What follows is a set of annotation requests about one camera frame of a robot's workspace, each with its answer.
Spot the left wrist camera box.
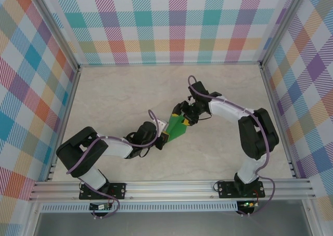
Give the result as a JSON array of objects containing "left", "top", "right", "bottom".
[{"left": 155, "top": 117, "right": 169, "bottom": 130}]

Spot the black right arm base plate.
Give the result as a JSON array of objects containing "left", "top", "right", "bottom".
[{"left": 217, "top": 180, "right": 265, "bottom": 199}]

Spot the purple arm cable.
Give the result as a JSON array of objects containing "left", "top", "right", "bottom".
[
  {"left": 67, "top": 110, "right": 161, "bottom": 219},
  {"left": 187, "top": 75, "right": 276, "bottom": 217}
]

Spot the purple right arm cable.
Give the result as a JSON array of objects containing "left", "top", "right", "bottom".
[{"left": 187, "top": 75, "right": 276, "bottom": 217}]

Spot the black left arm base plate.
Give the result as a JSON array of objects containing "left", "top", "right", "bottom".
[{"left": 79, "top": 182, "right": 127, "bottom": 200}]

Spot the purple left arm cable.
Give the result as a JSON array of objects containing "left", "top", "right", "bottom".
[{"left": 67, "top": 110, "right": 161, "bottom": 219}]

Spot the aluminium mounting rail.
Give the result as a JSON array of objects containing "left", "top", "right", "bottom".
[{"left": 28, "top": 178, "right": 317, "bottom": 202}]

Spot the aluminium frame post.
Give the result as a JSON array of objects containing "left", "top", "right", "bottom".
[
  {"left": 303, "top": 199, "right": 323, "bottom": 236},
  {"left": 24, "top": 201, "right": 44, "bottom": 236},
  {"left": 259, "top": 0, "right": 309, "bottom": 69},
  {"left": 32, "top": 0, "right": 81, "bottom": 72}
]

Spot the green paper sheet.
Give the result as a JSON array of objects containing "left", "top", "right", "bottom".
[{"left": 165, "top": 113, "right": 189, "bottom": 143}]

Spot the aluminium frame bar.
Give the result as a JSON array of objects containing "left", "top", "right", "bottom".
[
  {"left": 78, "top": 61, "right": 263, "bottom": 68},
  {"left": 46, "top": 68, "right": 82, "bottom": 182},
  {"left": 260, "top": 65, "right": 300, "bottom": 179}
]

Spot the grey metal panel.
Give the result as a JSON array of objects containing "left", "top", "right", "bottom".
[{"left": 33, "top": 211, "right": 313, "bottom": 236}]

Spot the grey slotted cable duct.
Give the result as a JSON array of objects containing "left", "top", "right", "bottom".
[{"left": 41, "top": 201, "right": 239, "bottom": 213}]

